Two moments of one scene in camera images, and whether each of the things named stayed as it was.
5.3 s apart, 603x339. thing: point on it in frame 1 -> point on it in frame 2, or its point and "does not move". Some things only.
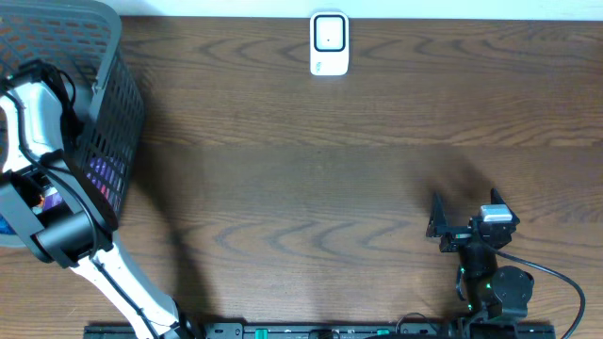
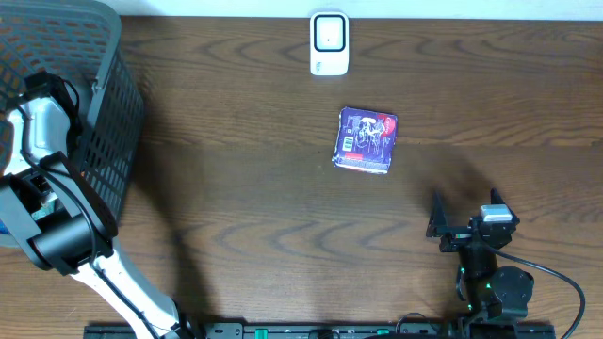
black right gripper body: (457, 236) does not move
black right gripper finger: (496, 198) does not move
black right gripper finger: (437, 222) does not move
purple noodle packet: (105, 174) -> (365, 140)
